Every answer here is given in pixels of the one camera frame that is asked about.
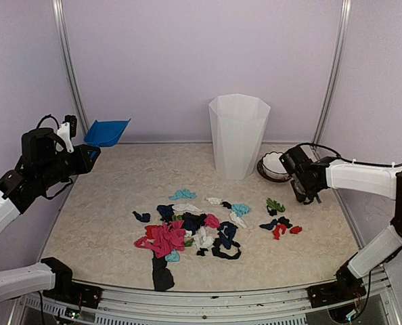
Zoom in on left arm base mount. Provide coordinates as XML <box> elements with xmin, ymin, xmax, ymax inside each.
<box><xmin>41</xmin><ymin>257</ymin><xmax>102</xmax><ymax>309</ymax></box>

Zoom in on right aluminium frame post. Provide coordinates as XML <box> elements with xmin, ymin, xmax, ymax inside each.
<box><xmin>312</xmin><ymin>0</ymin><xmax>352</xmax><ymax>144</ymax></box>

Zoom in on black paper strip loop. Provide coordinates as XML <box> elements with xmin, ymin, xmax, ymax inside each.
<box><xmin>210</xmin><ymin>236</ymin><xmax>242</xmax><ymax>261</ymax></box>

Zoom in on dark blue scrap left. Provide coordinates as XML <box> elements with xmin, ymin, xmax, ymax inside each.
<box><xmin>132</xmin><ymin>211</ymin><xmax>151</xmax><ymax>223</ymax></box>

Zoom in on translucent white waste bin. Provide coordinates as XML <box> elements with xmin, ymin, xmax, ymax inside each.
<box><xmin>208</xmin><ymin>93</ymin><xmax>271</xmax><ymax>180</ymax></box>

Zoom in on red paper scraps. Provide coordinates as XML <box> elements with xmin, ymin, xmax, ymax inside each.
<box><xmin>272</xmin><ymin>224</ymin><xmax>303</xmax><ymax>240</ymax></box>

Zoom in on green paper scrap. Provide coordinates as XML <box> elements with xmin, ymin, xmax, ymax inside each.
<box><xmin>266</xmin><ymin>198</ymin><xmax>286</xmax><ymax>216</ymax></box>

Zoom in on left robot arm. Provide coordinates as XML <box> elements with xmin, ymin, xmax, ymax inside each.
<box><xmin>0</xmin><ymin>127</ymin><xmax>101</xmax><ymax>302</ymax></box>

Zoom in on white paper scrap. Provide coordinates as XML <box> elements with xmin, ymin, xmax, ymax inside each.
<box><xmin>229</xmin><ymin>211</ymin><xmax>247</xmax><ymax>229</ymax></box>

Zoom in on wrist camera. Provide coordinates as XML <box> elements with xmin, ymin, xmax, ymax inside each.
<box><xmin>280</xmin><ymin>146</ymin><xmax>313</xmax><ymax>176</ymax></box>
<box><xmin>56</xmin><ymin>115</ymin><xmax>77</xmax><ymax>154</ymax></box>

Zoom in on light blue paper scrap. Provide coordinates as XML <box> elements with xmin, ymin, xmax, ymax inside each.
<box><xmin>231</xmin><ymin>204</ymin><xmax>250</xmax><ymax>217</ymax></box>

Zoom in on white scalloped bowl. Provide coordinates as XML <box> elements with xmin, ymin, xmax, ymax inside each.
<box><xmin>256</xmin><ymin>152</ymin><xmax>291</xmax><ymax>183</ymax></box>

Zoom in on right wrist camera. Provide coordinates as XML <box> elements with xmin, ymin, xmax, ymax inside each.
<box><xmin>280</xmin><ymin>146</ymin><xmax>313</xmax><ymax>176</ymax></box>

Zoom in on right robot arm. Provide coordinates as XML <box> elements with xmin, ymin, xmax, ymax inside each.
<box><xmin>280</xmin><ymin>147</ymin><xmax>402</xmax><ymax>301</ymax></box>

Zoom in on front aluminium rail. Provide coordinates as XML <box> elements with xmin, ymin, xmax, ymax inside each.
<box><xmin>8</xmin><ymin>267</ymin><xmax>402</xmax><ymax>324</ymax></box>

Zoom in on aluminium frame post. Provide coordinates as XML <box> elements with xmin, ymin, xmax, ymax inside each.
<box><xmin>51</xmin><ymin>0</ymin><xmax>90</xmax><ymax>137</ymax></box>
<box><xmin>312</xmin><ymin>0</ymin><xmax>352</xmax><ymax>144</ymax></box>

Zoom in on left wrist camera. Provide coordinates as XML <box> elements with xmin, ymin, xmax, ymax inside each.
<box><xmin>56</xmin><ymin>115</ymin><xmax>77</xmax><ymax>154</ymax></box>

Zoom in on navy blue paper scrap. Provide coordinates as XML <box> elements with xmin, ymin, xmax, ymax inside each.
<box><xmin>217</xmin><ymin>221</ymin><xmax>238</xmax><ymax>250</ymax></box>

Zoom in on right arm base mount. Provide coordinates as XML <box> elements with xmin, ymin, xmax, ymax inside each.
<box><xmin>307</xmin><ymin>263</ymin><xmax>367</xmax><ymax>308</ymax></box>

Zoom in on large black paper scrap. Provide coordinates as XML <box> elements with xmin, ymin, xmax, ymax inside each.
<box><xmin>152</xmin><ymin>255</ymin><xmax>175</xmax><ymax>292</ymax></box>

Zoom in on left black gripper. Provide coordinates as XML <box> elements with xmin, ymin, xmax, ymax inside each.
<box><xmin>36</xmin><ymin>143</ymin><xmax>99</xmax><ymax>190</ymax></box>

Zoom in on blue plastic dustpan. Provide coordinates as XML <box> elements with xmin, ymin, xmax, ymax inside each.
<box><xmin>84</xmin><ymin>119</ymin><xmax>131</xmax><ymax>148</ymax></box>

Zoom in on left aluminium frame post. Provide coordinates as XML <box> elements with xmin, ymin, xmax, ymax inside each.
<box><xmin>51</xmin><ymin>0</ymin><xmax>90</xmax><ymax>137</ymax></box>

